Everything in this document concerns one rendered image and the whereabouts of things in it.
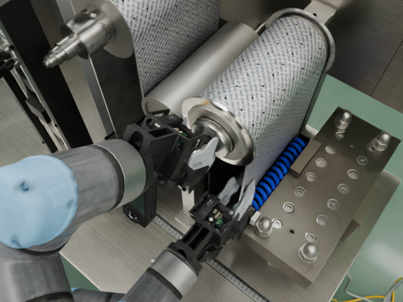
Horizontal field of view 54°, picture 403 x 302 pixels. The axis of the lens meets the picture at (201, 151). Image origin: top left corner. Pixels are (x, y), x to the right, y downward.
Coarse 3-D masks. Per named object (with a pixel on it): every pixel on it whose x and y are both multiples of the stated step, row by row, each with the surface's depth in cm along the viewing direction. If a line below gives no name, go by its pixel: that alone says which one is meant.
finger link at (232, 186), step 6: (228, 180) 71; (234, 180) 74; (240, 180) 76; (228, 186) 73; (234, 186) 75; (240, 186) 76; (222, 192) 72; (228, 192) 75; (234, 192) 75; (222, 198) 74; (228, 198) 74; (228, 204) 75
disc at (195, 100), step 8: (192, 96) 61; (200, 96) 59; (184, 104) 64; (192, 104) 62; (200, 104) 60; (208, 104) 59; (216, 104) 58; (184, 112) 66; (224, 112) 58; (232, 120) 58; (240, 128) 58; (248, 136) 58; (248, 144) 60; (248, 152) 61; (224, 160) 69; (240, 160) 65; (248, 160) 63
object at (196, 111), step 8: (192, 112) 63; (200, 112) 61; (208, 112) 60; (216, 112) 59; (192, 120) 65; (216, 120) 60; (224, 120) 58; (232, 128) 58; (232, 136) 60; (240, 136) 59; (240, 144) 60; (232, 152) 64; (240, 152) 62; (232, 160) 66
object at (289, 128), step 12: (300, 108) 77; (288, 120) 74; (300, 120) 85; (276, 132) 71; (288, 132) 81; (276, 144) 77; (288, 144) 90; (264, 156) 74; (276, 156) 85; (252, 168) 71; (264, 168) 81; (240, 192) 77
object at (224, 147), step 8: (200, 120) 61; (208, 120) 61; (192, 128) 63; (200, 128) 62; (208, 128) 60; (216, 128) 60; (224, 128) 60; (208, 136) 62; (216, 136) 60; (224, 136) 60; (224, 144) 60; (232, 144) 61; (216, 152) 64; (224, 152) 62
